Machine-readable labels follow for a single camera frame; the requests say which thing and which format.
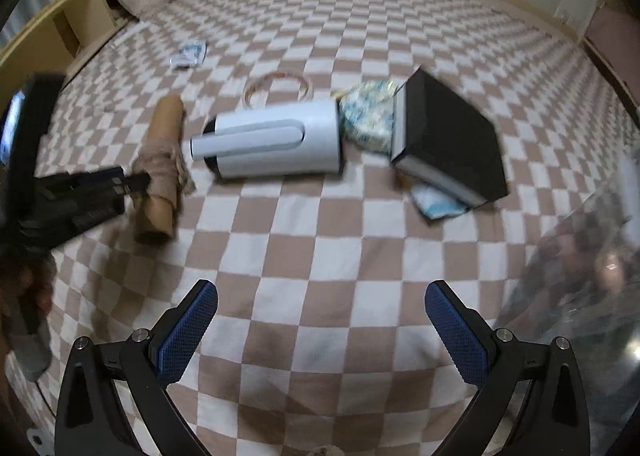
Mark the person's left hand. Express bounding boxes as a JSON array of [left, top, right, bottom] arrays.
[[0, 256, 57, 337]]

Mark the white paper strip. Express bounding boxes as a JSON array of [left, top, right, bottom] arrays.
[[111, 22, 151, 50]]

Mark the small round patterned pouch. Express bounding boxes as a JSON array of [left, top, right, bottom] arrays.
[[337, 80, 403, 153]]

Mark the clear plastic container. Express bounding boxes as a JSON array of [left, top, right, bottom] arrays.
[[492, 146, 640, 456]]

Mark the cardboard tube with twine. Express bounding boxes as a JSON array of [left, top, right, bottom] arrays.
[[131, 94, 197, 244]]

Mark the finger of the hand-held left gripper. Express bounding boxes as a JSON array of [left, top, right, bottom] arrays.
[[35, 165, 152, 199]]

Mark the small blue white packet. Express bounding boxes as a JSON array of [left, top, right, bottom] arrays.
[[169, 40, 208, 70]]

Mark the wooden bedside shelf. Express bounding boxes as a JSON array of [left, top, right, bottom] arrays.
[[0, 0, 133, 87]]

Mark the checkered blanket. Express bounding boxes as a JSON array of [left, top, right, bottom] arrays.
[[0, 0, 640, 456]]

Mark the black gift box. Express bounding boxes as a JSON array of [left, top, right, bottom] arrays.
[[389, 65, 511, 209]]

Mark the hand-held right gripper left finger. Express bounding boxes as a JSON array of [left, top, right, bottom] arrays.
[[54, 279, 219, 456]]

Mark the white cylindrical appliance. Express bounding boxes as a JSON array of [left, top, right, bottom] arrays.
[[190, 99, 347, 182]]

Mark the clear tape ring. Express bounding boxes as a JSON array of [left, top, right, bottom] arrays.
[[241, 71, 315, 110]]

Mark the pink bedding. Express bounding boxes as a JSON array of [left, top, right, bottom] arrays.
[[582, 0, 640, 102]]

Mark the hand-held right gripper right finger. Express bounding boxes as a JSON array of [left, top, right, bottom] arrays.
[[425, 280, 591, 456]]

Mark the blue face mask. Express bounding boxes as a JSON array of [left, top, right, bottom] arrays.
[[410, 181, 473, 222]]

